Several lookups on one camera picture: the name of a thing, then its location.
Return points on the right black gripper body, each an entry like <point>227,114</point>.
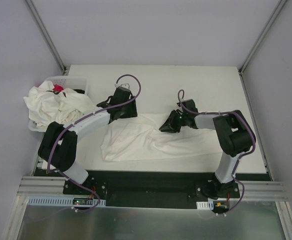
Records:
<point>175,120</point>

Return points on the pink t-shirt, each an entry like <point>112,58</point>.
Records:
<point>58,88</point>

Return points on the aluminium front rail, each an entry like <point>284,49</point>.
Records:
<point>269,191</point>

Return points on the white cable duct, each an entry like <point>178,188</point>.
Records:
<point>205,205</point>
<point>53,201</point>

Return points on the right white cable duct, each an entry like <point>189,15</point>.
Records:
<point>205,205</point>

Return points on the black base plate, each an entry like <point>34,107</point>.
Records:
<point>137,189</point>

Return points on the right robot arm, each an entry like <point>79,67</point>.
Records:
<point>234,134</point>

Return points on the white red-print t-shirt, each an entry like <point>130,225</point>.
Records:
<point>139,139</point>

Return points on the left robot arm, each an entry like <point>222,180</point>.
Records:
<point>59,143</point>

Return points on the left white cable duct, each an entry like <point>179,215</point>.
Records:
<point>53,201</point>

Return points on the white t-shirt pile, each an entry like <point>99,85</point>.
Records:
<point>58,105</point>

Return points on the white plastic laundry basket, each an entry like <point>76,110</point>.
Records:
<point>61,80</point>

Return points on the aluminium frame post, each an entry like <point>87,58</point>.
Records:
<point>45,35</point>
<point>263,34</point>

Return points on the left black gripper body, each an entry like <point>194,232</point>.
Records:
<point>125,107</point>

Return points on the right aluminium frame post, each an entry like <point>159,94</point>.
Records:
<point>263,34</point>

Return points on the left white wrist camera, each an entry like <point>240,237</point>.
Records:
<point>123,85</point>

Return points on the left aluminium frame post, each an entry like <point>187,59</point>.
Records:
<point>45,35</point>

